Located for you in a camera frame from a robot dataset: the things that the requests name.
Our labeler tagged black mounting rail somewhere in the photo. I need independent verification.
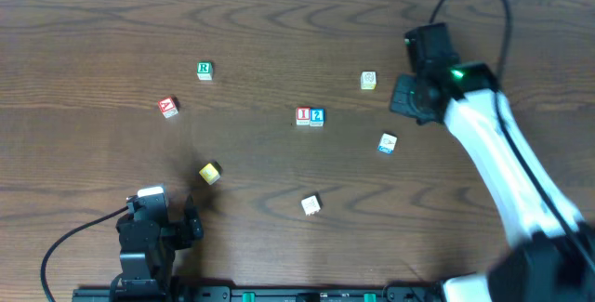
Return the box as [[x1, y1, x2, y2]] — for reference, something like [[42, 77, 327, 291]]
[[72, 286, 444, 302]]

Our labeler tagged yellow-sided picture block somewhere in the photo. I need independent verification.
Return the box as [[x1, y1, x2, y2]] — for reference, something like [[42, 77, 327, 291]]
[[360, 71, 377, 90]]

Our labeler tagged white red-print block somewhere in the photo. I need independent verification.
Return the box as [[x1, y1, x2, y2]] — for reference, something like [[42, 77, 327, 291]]
[[301, 195, 322, 216]]

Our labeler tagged yellow wooden block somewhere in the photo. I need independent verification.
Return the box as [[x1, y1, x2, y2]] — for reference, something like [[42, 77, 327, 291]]
[[199, 162, 221, 185]]

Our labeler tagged red letter I block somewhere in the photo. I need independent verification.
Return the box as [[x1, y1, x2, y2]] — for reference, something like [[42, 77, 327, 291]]
[[296, 107, 311, 125]]

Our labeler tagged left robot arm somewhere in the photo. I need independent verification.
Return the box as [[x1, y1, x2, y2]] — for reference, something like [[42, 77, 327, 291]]
[[110, 193, 204, 301]]

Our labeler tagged blue-sided picture block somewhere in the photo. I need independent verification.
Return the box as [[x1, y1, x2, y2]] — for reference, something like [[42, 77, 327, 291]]
[[377, 133, 398, 154]]

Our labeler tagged red letter A block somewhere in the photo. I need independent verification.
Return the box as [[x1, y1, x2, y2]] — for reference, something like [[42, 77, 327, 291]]
[[158, 97, 179, 118]]

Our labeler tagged green letter R block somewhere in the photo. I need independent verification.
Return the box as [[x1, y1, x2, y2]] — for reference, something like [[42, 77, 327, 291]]
[[197, 61, 214, 81]]

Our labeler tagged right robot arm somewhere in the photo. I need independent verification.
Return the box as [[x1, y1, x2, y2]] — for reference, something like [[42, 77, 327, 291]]
[[390, 23, 594, 302]]

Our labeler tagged blue number 2 block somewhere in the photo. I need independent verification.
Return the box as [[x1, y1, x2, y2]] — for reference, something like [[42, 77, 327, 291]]
[[310, 108, 325, 127]]

